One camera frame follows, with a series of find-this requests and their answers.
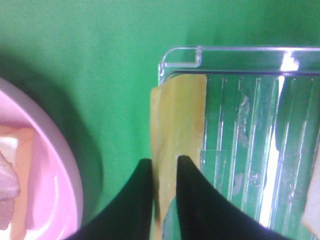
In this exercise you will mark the white bread slice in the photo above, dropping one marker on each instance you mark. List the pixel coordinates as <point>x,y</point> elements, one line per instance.
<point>311,214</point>
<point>17,145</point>

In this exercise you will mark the right clear plastic tray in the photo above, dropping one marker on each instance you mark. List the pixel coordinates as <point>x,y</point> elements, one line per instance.
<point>261,127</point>

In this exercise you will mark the green tablecloth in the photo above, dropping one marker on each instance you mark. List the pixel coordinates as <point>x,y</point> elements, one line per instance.
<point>91,64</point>

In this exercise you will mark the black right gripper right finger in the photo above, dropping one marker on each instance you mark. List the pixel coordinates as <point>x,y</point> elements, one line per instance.
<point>204,214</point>

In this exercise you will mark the pink round plate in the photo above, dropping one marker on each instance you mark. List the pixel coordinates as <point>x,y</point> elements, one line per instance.
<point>50,203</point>

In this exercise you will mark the yellow cheese slice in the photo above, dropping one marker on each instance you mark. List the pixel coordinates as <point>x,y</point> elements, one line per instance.
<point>177,125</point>

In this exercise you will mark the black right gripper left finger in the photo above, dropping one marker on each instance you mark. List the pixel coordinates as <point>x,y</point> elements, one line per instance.
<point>129,215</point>

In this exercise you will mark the bacon strip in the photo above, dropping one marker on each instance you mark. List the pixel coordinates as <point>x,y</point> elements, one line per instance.
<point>9,190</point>

